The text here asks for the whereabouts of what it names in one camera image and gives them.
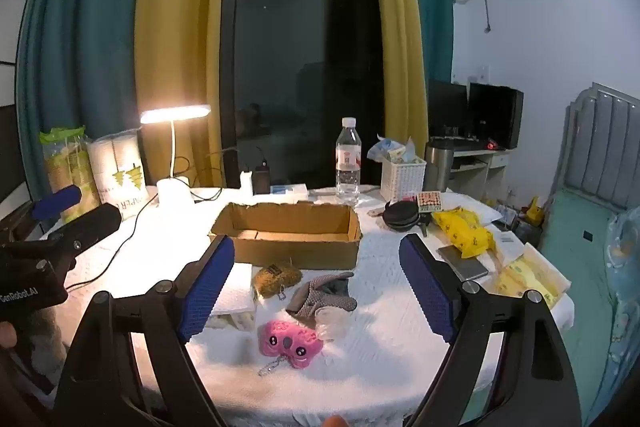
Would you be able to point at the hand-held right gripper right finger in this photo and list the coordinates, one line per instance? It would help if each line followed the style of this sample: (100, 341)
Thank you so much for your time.
(427, 292)

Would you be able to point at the blue and white box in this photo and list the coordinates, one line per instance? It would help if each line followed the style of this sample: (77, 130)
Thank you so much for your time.
(290, 191)

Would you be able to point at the long cardboard box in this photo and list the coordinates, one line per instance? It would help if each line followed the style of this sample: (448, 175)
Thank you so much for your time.
(300, 253)

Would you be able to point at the paper towel roll pack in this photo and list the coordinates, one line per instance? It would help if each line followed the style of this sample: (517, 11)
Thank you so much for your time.
(117, 177)

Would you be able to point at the pale yellow tissue packs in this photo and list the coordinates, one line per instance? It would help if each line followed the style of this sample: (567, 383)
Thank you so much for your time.
(530, 277)

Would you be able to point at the white charger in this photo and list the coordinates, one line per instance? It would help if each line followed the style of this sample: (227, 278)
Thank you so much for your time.
(246, 183)

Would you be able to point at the blue printed blanket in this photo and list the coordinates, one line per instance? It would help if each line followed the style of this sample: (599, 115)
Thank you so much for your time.
(622, 287)

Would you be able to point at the brown knitted pouch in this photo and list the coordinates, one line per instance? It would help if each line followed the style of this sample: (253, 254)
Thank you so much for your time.
(275, 279)

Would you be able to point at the yellow printed packet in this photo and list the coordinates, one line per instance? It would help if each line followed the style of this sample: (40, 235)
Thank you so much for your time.
(462, 232)

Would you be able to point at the person's left hand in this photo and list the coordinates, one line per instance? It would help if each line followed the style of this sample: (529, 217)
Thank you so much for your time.
(5, 335)

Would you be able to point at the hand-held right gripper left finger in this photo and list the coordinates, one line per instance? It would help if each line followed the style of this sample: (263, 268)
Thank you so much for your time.
(207, 289)

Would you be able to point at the black round pouch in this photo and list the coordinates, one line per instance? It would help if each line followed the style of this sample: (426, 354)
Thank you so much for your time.
(402, 214)

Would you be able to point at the green bed sheet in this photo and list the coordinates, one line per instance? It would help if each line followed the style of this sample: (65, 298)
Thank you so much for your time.
(575, 267)

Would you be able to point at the green-lidded snack jar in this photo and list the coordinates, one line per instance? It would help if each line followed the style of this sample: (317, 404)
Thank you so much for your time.
(65, 162)

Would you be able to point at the grey knit glove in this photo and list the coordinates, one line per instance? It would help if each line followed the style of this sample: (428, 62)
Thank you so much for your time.
(320, 294)

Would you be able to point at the grey flat notebook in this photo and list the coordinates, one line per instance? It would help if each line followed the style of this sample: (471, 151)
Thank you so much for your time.
(462, 263)

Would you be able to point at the white desk lamp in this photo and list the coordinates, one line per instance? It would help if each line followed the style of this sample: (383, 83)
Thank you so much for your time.
(175, 194)

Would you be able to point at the yellow curtain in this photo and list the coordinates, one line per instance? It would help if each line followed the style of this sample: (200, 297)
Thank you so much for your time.
(175, 32)
(397, 32)

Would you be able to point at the dark glass window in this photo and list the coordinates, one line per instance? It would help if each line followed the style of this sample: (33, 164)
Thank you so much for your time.
(305, 57)

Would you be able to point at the bundle of pastel packets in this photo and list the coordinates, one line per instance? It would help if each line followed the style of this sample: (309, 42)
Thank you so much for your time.
(395, 150)

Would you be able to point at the white woven basket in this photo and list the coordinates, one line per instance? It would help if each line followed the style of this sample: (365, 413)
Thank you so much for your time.
(403, 179)

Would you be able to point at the patterned small card pack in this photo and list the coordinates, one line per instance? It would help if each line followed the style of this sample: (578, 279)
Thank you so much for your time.
(430, 202)

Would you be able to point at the clear fluffy plastic ball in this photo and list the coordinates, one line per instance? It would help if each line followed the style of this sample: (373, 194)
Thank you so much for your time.
(332, 324)

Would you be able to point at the white computer desk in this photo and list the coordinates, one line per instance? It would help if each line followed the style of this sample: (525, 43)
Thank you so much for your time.
(482, 169)

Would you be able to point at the clear water bottle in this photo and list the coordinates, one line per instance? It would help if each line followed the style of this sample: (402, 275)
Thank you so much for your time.
(348, 177)

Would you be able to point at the person's right hand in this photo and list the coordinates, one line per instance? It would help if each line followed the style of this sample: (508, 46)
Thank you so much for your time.
(336, 422)

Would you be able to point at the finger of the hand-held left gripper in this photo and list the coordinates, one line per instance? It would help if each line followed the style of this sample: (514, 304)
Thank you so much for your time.
(92, 224)
(55, 202)

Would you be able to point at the stainless steel cup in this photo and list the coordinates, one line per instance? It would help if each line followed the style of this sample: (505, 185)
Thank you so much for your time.
(439, 167)

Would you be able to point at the black monitor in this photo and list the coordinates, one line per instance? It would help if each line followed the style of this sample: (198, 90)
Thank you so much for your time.
(447, 107)

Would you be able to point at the black power adapter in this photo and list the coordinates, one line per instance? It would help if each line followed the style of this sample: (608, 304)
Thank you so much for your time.
(261, 181)

